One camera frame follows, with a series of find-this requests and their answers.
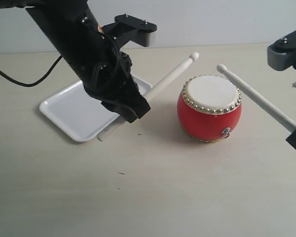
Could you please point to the small red drum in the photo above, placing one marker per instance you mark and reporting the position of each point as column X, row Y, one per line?
column 209, row 107

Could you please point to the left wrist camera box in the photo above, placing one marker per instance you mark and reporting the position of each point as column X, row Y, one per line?
column 126, row 28

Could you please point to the white rectangular plastic tray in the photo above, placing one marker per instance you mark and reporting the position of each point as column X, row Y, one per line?
column 77, row 114

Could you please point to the white wooden drumstick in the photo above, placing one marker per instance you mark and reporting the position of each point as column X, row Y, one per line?
column 256, row 97
column 158, row 88

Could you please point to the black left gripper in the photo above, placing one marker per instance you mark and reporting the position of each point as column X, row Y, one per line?
column 93, row 55

